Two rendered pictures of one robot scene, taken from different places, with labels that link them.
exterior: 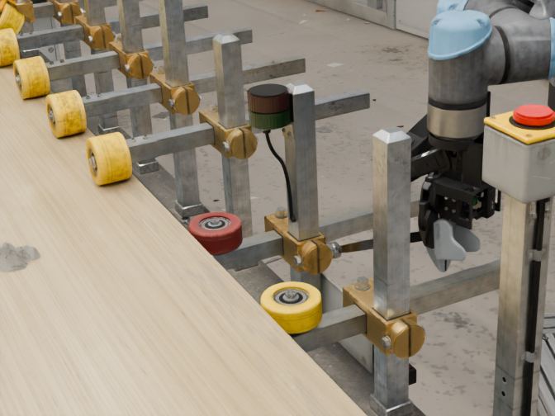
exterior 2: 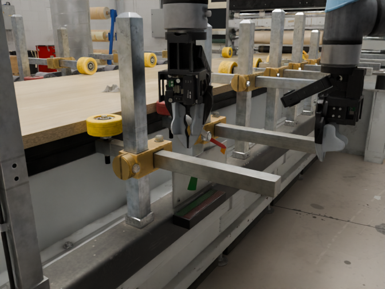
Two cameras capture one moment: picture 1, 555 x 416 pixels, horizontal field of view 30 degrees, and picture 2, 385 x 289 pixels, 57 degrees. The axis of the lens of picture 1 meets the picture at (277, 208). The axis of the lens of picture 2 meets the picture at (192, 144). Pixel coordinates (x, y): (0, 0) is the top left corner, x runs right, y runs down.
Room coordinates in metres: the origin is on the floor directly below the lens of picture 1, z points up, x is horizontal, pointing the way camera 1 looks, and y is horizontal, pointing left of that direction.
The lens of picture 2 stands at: (0.93, -0.78, 1.09)
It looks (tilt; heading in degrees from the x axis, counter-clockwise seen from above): 18 degrees down; 59
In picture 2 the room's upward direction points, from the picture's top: straight up
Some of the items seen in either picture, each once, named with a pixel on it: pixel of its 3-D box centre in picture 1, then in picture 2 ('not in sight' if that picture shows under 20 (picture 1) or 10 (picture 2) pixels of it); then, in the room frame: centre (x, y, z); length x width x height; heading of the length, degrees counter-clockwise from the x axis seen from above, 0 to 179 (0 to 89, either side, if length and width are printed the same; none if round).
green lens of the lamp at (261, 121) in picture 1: (269, 114); not in sight; (1.39, 0.00, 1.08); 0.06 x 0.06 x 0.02
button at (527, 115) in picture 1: (533, 118); not in sight; (0.95, -0.26, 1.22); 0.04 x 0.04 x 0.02
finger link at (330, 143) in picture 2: not in sight; (330, 144); (1.57, -0.31, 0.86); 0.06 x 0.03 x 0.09; 115
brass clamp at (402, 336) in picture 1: (382, 319); (144, 158); (1.21, -0.14, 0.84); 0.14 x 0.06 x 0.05; 25
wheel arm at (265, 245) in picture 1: (329, 229); (231, 132); (1.48, -0.08, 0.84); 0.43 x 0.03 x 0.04; 115
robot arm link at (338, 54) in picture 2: not in sight; (340, 55); (1.58, -0.30, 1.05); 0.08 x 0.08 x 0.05
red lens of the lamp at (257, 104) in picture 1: (268, 97); not in sight; (1.39, 0.00, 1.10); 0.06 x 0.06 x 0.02
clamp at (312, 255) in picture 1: (296, 243); (204, 129); (1.43, -0.03, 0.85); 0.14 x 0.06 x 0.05; 25
